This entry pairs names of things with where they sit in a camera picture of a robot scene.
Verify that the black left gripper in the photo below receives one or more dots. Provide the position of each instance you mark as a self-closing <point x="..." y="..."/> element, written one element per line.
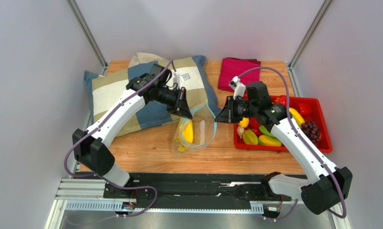
<point x="181" y="107"/>

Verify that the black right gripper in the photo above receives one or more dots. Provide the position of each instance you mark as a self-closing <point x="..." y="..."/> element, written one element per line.
<point x="230" y="109"/>

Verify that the large yellow banana bunch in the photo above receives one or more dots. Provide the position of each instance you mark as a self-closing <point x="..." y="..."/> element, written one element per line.
<point x="184" y="135"/>

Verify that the clear zip top bag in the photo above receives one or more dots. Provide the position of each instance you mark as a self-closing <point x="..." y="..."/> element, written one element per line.
<point x="204" y="126"/>

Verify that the red apple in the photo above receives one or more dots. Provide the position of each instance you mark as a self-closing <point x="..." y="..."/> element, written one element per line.
<point x="253" y="123"/>

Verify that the purple grape bunch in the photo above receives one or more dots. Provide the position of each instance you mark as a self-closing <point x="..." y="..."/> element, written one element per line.
<point x="312" y="131"/>

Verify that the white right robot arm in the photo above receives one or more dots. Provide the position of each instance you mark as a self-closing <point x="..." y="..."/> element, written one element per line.
<point x="325" y="186"/>

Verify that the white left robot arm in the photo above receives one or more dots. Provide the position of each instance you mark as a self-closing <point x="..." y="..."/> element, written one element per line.
<point x="91" y="147"/>

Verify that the garlic bulb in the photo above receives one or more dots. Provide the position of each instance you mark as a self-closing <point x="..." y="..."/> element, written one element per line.
<point x="240" y="131"/>

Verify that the yellow lemon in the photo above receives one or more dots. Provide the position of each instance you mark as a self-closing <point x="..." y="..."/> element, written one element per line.
<point x="244" y="122"/>

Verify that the yellow green starfruit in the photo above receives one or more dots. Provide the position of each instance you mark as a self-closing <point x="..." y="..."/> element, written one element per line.
<point x="250" y="138"/>

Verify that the yellow green mango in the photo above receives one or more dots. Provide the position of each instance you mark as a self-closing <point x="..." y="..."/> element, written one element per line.
<point x="266" y="140"/>

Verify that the folded magenta towel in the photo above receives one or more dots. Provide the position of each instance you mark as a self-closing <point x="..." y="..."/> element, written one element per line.
<point x="231" y="67"/>

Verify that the red pomegranate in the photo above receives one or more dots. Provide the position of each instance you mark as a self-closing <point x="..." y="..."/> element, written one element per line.
<point x="282" y="99"/>

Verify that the small yellow banana bunch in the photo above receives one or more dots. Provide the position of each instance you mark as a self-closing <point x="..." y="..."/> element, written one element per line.
<point x="297" y="117"/>

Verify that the plaid blue beige pillow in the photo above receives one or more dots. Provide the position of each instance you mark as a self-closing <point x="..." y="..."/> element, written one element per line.
<point x="104" y="91"/>

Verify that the red plastic tray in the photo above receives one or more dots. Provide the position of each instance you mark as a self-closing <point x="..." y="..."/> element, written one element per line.
<point x="324" y="145"/>

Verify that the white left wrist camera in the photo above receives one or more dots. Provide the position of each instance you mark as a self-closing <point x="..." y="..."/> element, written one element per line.
<point x="179" y="80"/>

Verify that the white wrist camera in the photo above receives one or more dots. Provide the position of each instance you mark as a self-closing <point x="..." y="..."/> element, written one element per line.
<point x="238" y="87"/>
<point x="179" y="80"/>

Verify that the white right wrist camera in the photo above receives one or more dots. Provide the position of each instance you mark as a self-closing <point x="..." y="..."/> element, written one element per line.
<point x="238" y="87"/>

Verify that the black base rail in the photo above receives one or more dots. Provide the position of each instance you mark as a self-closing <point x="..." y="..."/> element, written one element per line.
<point x="194" y="191"/>

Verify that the left aluminium frame post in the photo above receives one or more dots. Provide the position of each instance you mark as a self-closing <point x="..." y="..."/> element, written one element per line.
<point x="80" y="18"/>

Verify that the aluminium frame post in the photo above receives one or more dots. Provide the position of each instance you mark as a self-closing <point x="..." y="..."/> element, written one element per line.
<point x="80" y="18"/>
<point x="322" y="12"/>

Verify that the right aluminium frame post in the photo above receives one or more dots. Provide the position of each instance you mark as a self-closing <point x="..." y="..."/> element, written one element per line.
<point x="322" y="12"/>

